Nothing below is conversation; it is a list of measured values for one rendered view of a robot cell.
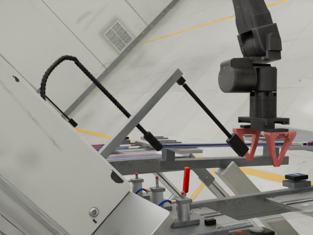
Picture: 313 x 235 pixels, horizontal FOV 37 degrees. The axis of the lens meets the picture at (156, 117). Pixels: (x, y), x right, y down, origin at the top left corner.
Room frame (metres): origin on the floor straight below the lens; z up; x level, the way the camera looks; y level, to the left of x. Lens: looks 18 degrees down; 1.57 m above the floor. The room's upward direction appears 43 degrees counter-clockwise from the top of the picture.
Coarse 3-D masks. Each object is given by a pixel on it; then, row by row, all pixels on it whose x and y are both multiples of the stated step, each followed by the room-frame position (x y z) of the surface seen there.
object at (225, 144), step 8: (168, 144) 1.25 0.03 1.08; (176, 144) 1.25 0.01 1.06; (184, 144) 1.25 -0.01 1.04; (192, 144) 1.26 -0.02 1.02; (200, 144) 1.26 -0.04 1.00; (208, 144) 1.26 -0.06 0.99; (216, 144) 1.26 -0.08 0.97; (224, 144) 1.26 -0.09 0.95; (248, 144) 1.27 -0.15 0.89; (264, 144) 1.27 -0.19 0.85; (280, 144) 1.28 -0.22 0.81; (312, 144) 1.29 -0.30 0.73
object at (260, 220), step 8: (272, 216) 0.86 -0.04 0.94; (280, 216) 0.86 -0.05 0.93; (288, 216) 0.86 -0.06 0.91; (296, 216) 0.87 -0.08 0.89; (304, 216) 0.87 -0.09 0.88; (224, 224) 0.84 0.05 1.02; (232, 224) 0.84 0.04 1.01; (240, 224) 0.84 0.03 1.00; (248, 224) 0.84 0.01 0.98; (256, 224) 0.85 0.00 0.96
